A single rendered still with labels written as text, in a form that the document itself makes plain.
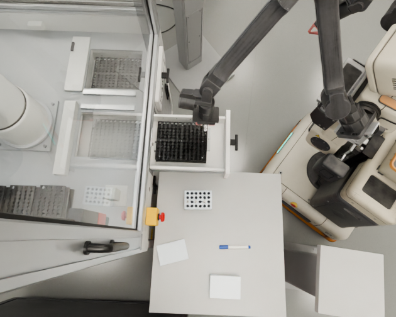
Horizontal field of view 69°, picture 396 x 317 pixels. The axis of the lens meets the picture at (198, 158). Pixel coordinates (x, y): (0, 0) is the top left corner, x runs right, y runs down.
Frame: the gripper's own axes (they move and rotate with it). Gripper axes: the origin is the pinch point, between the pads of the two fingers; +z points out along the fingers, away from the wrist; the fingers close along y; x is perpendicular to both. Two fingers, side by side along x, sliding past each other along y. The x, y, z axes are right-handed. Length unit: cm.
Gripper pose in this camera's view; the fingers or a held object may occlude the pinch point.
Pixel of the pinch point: (205, 122)
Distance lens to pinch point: 121.6
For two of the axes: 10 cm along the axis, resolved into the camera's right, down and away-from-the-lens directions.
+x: -0.3, 9.6, -2.6
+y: -10.0, -0.3, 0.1
